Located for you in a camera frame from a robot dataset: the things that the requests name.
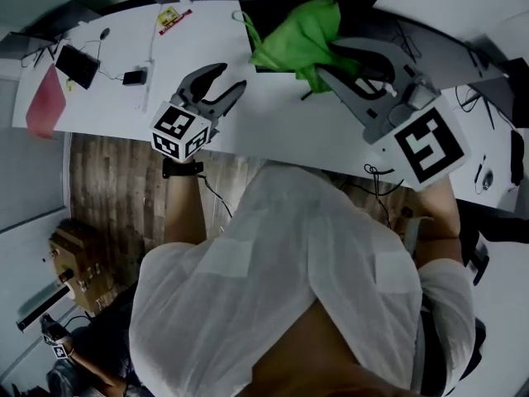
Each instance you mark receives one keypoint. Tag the red folder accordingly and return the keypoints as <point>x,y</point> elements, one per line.
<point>45,101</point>

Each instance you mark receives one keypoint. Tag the green cloth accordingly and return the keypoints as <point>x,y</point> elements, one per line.
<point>306,35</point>

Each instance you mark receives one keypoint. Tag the yellow red packet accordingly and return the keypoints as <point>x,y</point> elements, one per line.
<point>173,19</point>

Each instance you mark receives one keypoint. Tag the black wristband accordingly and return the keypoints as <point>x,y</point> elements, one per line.
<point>182,168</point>

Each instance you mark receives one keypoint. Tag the gray computer mouse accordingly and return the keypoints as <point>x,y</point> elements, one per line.
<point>488,179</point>

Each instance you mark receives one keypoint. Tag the black keyboard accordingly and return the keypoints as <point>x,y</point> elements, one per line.
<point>516,157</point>

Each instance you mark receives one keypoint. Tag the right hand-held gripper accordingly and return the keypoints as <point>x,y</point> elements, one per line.
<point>430,147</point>

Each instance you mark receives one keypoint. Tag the person's left forearm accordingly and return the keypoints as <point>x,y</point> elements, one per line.
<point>184,209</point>

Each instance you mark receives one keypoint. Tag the person's white shirt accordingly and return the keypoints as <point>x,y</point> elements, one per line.
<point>289,263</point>

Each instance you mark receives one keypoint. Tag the person's neck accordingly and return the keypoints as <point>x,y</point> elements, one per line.
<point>330,345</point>

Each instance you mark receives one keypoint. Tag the wide black monitor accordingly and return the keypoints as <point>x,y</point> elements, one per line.
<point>273,8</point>

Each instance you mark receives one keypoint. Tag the person's right forearm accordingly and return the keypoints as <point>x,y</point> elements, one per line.
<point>438,209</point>

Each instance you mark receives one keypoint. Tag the small black mouse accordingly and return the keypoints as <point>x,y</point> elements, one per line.
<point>105,33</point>

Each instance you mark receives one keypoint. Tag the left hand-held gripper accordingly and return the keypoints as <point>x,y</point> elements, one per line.
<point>173,126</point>

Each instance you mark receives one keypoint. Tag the black flat box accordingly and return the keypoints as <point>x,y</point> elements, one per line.
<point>76,65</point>

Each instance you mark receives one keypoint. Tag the black power adapter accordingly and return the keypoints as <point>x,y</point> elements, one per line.
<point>135,77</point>

